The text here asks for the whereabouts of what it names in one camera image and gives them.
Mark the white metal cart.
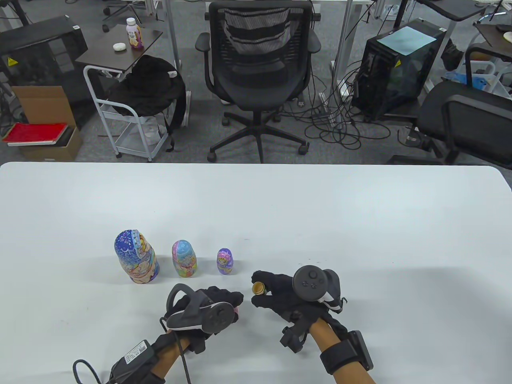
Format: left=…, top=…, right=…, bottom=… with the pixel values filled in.
left=83, top=65, right=170, bottom=163

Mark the black equipment cabinet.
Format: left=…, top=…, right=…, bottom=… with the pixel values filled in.
left=0, top=15, right=89, bottom=130

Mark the person's right forearm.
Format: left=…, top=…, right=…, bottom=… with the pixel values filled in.
left=310, top=320, right=376, bottom=384

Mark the red notebook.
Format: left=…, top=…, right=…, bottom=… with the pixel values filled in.
left=2, top=122, right=69, bottom=147

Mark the light blue paper sheet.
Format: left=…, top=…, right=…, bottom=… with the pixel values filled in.
left=377, top=26, right=437, bottom=56

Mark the black mesh office chair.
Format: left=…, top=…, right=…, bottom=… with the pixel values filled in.
left=195, top=0, right=322, bottom=164

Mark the person's left hand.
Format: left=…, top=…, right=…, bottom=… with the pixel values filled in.
left=162, top=286, right=244, bottom=354

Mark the black computer tower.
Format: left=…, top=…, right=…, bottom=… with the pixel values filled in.
left=351, top=18, right=447, bottom=122

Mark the white power strip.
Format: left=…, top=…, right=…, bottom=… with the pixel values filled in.
left=319, top=91, right=340, bottom=128

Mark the black forearm strap pack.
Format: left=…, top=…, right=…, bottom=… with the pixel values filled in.
left=109, top=340, right=166, bottom=384
left=319, top=330, right=374, bottom=375

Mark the small dark side table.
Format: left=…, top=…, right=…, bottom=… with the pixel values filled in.
left=473, top=22, right=512, bottom=58

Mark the dark wood side table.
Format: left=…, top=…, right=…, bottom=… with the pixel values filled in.
left=75, top=23, right=164, bottom=76

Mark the person's right hand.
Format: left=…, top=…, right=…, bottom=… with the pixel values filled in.
left=251, top=271, right=348, bottom=340

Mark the large Russian doll base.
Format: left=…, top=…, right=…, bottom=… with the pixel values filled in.
left=119, top=254, right=160, bottom=285

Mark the black desk top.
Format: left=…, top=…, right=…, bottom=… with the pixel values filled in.
left=414, top=0, right=512, bottom=21

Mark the black backpack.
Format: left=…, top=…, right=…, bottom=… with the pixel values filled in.
left=107, top=55, right=188, bottom=152

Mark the bottle with purple label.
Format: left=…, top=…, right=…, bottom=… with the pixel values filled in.
left=126, top=17, right=144, bottom=51

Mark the bundle of black floor cables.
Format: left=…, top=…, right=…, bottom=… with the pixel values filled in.
left=280, top=60, right=394, bottom=151

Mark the blue bag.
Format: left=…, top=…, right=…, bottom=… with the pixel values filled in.
left=445, top=71, right=496, bottom=92

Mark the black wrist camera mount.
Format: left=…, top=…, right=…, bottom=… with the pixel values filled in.
left=280, top=316, right=312, bottom=353
left=187, top=335, right=208, bottom=354

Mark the medium Russian doll base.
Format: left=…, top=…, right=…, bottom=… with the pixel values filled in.
left=174, top=256, right=199, bottom=279

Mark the black chair with grey frame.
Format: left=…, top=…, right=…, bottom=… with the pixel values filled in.
left=386, top=80, right=512, bottom=170

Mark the grey chair star base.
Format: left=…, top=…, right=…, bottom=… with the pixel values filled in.
left=102, top=0, right=160, bottom=33

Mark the medium light blue doll top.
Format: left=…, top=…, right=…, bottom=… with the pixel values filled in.
left=172, top=240, right=197, bottom=261

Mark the black VR controller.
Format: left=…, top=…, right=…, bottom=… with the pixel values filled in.
left=166, top=283, right=236, bottom=335
left=292, top=265, right=346, bottom=314

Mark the white desk leg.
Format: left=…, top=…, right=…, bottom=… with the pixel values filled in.
left=331, top=0, right=364, bottom=94
left=165, top=0, right=184, bottom=72

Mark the large blue Russian doll top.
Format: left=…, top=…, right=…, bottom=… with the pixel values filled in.
left=115, top=229, right=156, bottom=262

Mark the person's left forearm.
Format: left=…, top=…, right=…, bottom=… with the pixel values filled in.
left=151, top=337, right=189, bottom=381

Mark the cardboard box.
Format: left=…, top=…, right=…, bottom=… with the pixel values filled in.
left=11, top=86, right=83, bottom=162

